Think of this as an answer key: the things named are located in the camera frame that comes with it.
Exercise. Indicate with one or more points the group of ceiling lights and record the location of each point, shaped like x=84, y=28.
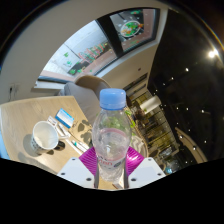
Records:
x=211, y=53

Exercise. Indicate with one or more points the white teal pen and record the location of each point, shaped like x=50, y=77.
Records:
x=80, y=145

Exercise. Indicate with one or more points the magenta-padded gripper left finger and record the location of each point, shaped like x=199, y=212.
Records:
x=76, y=170

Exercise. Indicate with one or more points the clear blue-capped water bottle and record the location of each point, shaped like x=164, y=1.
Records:
x=111, y=140

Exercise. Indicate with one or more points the black round disc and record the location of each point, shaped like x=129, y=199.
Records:
x=60, y=145

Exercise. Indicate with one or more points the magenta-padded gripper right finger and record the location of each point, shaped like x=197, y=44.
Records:
x=146, y=170

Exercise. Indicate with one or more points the window with festive decals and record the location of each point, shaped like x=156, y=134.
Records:
x=90, y=50

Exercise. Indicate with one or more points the white printed mug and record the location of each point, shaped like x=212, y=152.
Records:
x=45, y=137

